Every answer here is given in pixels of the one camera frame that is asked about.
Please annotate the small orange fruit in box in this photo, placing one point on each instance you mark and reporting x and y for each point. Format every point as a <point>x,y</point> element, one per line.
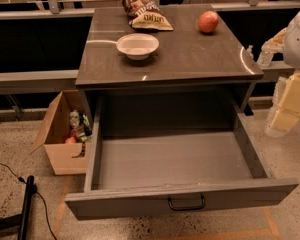
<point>70,140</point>

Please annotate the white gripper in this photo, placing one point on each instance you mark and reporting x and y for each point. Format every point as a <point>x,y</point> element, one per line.
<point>298,42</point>

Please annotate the small clear pump bottle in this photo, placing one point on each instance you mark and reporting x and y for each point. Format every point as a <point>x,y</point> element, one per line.
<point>249,51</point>

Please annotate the white paper bowl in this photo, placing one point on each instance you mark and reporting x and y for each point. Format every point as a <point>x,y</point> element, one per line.
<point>137,46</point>

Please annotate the open grey top drawer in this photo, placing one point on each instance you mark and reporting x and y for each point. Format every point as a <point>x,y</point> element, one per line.
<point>134,169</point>

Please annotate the black drawer handle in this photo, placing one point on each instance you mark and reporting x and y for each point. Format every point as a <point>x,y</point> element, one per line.
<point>186,204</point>

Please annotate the white packaged item in box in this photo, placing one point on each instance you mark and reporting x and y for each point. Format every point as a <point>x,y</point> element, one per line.
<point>74,119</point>

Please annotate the black stand leg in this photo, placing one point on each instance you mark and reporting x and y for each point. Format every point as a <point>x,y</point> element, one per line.
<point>21,220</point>

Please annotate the red apple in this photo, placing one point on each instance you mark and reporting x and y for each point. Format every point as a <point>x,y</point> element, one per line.
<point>208,22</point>

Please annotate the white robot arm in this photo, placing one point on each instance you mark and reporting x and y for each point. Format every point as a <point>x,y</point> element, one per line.
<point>291,45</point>

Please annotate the open cardboard box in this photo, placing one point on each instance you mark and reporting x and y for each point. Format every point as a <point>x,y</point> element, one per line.
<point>65,158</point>

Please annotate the brown chip bag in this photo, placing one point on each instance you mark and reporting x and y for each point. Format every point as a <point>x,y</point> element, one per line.
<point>145,14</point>

